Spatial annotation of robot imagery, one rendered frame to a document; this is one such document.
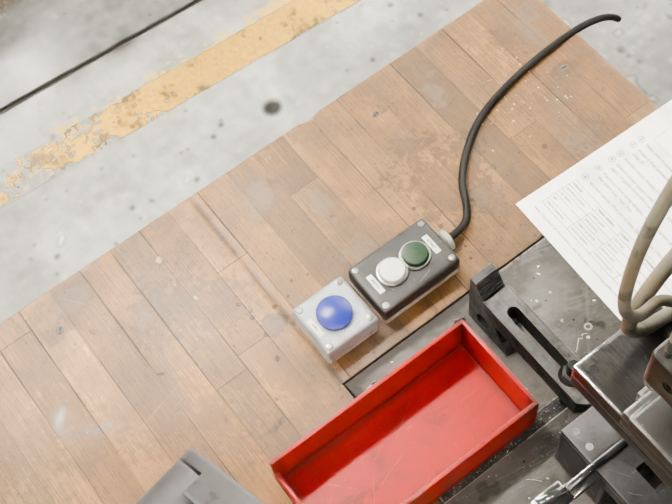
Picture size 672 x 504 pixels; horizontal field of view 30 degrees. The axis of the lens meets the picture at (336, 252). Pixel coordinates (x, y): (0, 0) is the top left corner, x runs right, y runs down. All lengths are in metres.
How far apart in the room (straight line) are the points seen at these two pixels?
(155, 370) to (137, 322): 0.06
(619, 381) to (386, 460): 0.31
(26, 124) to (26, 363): 1.34
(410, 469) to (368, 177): 0.36
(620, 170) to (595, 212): 0.06
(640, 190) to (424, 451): 0.40
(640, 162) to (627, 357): 0.42
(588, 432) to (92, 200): 1.53
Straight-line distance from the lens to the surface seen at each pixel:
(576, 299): 1.40
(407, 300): 1.36
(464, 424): 1.33
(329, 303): 1.35
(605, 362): 1.11
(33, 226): 2.58
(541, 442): 1.33
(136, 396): 1.38
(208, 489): 0.88
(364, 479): 1.31
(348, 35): 2.71
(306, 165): 1.48
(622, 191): 1.46
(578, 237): 1.43
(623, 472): 1.24
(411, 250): 1.37
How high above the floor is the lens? 2.16
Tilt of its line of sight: 62 degrees down
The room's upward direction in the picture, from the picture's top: 9 degrees counter-clockwise
